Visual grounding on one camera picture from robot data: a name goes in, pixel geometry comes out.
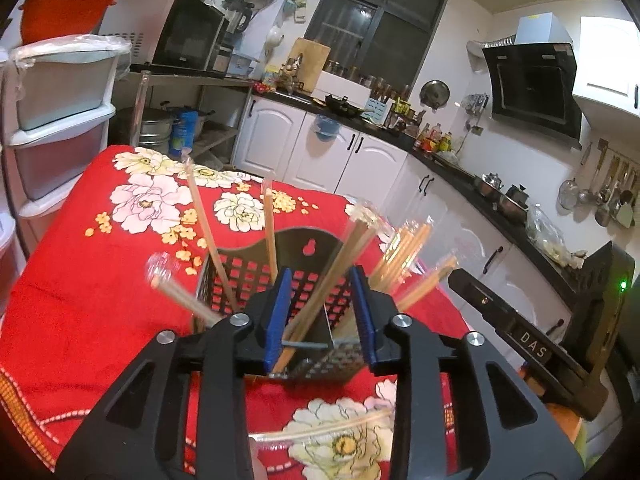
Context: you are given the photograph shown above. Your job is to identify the red floral blanket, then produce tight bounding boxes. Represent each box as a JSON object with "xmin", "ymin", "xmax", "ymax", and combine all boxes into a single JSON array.
[{"xmin": 0, "ymin": 145, "xmax": 473, "ymax": 480}]

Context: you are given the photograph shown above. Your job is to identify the steel pots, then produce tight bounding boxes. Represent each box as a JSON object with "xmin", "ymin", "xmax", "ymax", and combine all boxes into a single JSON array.
[{"xmin": 472, "ymin": 172, "xmax": 531, "ymax": 221}]

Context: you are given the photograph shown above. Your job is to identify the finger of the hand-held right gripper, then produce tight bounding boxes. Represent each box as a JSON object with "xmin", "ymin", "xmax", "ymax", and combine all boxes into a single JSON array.
[{"xmin": 447, "ymin": 267, "xmax": 596, "ymax": 396}]

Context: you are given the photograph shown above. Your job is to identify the steel kitchen rack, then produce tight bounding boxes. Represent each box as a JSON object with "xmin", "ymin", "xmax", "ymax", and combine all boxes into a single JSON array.
[{"xmin": 115, "ymin": 70, "xmax": 256, "ymax": 171}]

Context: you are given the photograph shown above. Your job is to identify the blue hanging bag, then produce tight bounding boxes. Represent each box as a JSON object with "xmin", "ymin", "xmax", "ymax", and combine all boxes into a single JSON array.
[{"xmin": 314, "ymin": 114, "xmax": 342, "ymax": 142}]

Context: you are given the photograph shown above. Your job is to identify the black microwave oven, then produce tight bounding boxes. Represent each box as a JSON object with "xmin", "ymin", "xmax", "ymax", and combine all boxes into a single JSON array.
[{"xmin": 97, "ymin": 0, "xmax": 228, "ymax": 73}]

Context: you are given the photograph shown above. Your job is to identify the olive perforated utensil holder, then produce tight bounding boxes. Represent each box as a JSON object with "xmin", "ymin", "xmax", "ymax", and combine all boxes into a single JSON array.
[{"xmin": 192, "ymin": 227, "xmax": 371, "ymax": 386}]

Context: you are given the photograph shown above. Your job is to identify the red plastic basin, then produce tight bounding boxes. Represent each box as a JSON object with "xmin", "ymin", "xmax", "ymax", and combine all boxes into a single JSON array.
[{"xmin": 19, "ymin": 0, "xmax": 118, "ymax": 46}]

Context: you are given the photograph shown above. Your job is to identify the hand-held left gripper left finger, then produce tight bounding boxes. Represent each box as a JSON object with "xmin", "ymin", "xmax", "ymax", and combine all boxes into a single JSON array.
[{"xmin": 55, "ymin": 267, "xmax": 293, "ymax": 480}]

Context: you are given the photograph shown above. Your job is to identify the clear plastic bag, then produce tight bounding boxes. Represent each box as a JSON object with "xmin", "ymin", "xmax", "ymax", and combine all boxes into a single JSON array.
[{"xmin": 525, "ymin": 205, "xmax": 576, "ymax": 266}]

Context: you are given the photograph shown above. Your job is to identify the black wok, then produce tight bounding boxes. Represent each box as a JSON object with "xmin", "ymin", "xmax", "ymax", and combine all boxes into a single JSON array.
[{"xmin": 325, "ymin": 94, "xmax": 373, "ymax": 117}]

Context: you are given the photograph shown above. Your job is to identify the white wall cabinet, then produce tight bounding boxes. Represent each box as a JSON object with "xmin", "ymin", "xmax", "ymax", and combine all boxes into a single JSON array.
[{"xmin": 572, "ymin": 15, "xmax": 640, "ymax": 116}]

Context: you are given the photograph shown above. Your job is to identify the hanging steel pan lid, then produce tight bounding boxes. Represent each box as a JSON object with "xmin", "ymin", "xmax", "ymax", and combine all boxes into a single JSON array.
[{"xmin": 419, "ymin": 79, "xmax": 451, "ymax": 110}]

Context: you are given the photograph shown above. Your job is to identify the dark window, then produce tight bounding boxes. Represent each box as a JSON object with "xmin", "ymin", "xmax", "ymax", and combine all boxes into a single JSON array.
[{"xmin": 302, "ymin": 0, "xmax": 448, "ymax": 98}]

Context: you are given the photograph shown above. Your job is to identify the large steel stockpot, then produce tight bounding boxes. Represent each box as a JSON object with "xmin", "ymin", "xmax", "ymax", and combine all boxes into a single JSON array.
[{"xmin": 135, "ymin": 107, "xmax": 176, "ymax": 153}]

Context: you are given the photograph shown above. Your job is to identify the row of hanging ladles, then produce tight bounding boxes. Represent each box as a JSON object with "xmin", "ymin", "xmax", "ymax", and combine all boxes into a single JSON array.
[{"xmin": 557, "ymin": 140, "xmax": 640, "ymax": 228}]

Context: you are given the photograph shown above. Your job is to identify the black range hood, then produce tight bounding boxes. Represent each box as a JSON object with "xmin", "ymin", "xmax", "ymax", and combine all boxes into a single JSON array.
[{"xmin": 482, "ymin": 15, "xmax": 583, "ymax": 148}]

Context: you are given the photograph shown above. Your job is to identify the row of sauce bottles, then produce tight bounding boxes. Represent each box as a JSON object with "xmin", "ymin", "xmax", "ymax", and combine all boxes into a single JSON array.
[{"xmin": 415, "ymin": 122, "xmax": 456, "ymax": 153}]

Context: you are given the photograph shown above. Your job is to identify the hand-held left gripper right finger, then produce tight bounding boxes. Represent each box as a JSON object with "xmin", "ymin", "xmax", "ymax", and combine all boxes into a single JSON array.
[{"xmin": 350, "ymin": 265, "xmax": 586, "ymax": 480}]

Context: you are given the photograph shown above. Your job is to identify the blender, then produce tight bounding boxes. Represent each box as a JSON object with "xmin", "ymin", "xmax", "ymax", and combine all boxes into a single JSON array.
[{"xmin": 210, "ymin": 0, "xmax": 253, "ymax": 73}]

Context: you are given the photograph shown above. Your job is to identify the wooden cutting board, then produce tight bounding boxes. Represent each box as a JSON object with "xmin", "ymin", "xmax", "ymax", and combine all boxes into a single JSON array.
[{"xmin": 289, "ymin": 37, "xmax": 332, "ymax": 93}]

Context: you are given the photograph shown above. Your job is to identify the blue container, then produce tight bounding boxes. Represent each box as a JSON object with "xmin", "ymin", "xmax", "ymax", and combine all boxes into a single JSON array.
[{"xmin": 170, "ymin": 107, "xmax": 201, "ymax": 156}]

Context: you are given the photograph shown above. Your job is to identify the black countertop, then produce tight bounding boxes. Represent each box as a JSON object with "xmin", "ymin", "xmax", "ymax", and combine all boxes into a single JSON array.
[{"xmin": 250, "ymin": 85, "xmax": 596, "ymax": 301}]

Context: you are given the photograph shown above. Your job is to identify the light blue knife block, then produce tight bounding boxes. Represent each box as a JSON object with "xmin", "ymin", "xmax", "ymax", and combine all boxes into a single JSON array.
[{"xmin": 367, "ymin": 97, "xmax": 393, "ymax": 123}]

